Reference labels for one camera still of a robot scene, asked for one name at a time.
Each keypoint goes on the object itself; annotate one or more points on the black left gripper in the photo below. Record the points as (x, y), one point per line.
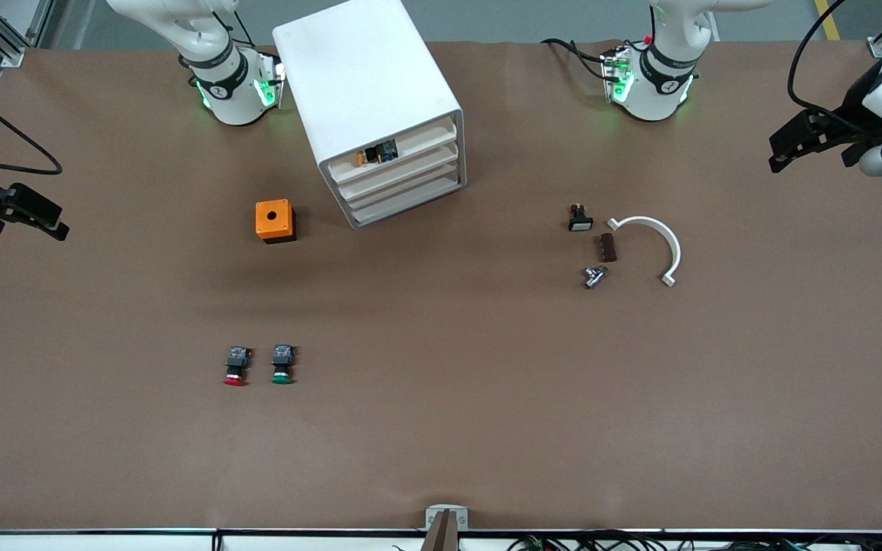
(851, 112)

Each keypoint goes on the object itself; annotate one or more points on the red mushroom push button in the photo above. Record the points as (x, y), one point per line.
(236, 366)

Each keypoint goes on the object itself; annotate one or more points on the white plastic drawer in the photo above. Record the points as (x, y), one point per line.
(418, 149)
(410, 203)
(410, 172)
(410, 189)

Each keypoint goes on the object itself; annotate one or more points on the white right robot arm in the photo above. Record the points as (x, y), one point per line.
(233, 86)

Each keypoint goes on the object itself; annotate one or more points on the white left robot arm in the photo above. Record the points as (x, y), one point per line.
(655, 84)

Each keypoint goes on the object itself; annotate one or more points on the black white-faced push button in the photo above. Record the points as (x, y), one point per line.
(580, 219)

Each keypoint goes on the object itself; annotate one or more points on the green mushroom push button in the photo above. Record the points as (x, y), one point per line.
(282, 364)

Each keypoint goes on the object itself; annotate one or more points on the white drawer cabinet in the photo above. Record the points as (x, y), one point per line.
(368, 73)

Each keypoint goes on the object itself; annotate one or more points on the brown terminal block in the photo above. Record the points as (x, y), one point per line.
(606, 247)

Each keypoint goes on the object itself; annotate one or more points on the yellow blue electronic component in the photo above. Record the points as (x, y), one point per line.
(377, 153)

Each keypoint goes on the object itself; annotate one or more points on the white curved plastic bracket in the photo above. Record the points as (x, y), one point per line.
(667, 237)

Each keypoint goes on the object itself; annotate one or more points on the orange button enclosure box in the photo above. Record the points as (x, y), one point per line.
(273, 220)

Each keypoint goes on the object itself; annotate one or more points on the silver key switch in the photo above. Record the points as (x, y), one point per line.
(594, 276)

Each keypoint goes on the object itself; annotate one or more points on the white black table rail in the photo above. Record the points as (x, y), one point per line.
(104, 538)

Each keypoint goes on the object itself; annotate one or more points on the grey metal mount bracket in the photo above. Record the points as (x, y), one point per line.
(433, 516)

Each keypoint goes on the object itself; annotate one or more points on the brown camera post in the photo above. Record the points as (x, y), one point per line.
(442, 536)

